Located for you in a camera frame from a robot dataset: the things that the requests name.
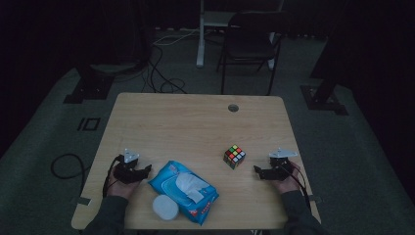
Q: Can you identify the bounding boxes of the blue wet wipes pack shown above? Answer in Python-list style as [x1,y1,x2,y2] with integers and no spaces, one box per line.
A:
[148,160,220,227]

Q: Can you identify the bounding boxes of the right hand-held gripper cable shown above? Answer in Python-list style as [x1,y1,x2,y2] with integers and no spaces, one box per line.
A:
[287,161,311,211]

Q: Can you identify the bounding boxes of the white desk frame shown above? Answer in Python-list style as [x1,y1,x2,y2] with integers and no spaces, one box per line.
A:
[195,0,286,71]

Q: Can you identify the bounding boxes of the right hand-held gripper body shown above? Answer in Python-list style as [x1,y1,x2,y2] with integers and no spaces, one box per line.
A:
[267,147,299,181]

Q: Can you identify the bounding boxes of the black tangled floor cables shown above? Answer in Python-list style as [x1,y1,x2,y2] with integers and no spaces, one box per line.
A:
[140,43,188,95]

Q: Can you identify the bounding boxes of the black stand base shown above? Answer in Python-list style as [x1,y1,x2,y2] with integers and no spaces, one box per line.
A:
[300,77,349,117]
[63,64,115,105]

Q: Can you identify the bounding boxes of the black folding chair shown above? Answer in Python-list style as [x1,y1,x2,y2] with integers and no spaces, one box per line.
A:
[215,11,285,96]

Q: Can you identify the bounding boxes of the left hand-held gripper cable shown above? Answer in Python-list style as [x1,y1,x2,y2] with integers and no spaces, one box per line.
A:
[102,155,124,199]

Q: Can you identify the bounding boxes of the white floor cable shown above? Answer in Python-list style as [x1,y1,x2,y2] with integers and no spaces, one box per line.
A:
[152,27,201,47]

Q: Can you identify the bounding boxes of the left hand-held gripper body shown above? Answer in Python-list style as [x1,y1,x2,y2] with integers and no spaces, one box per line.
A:
[113,148,145,184]

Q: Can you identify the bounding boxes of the multicoloured puzzle cube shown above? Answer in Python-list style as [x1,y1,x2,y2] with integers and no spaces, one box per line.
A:
[222,143,247,170]

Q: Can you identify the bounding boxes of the hand-held gripper cable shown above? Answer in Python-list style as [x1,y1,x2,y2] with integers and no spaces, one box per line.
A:
[287,161,311,211]
[102,155,124,199]

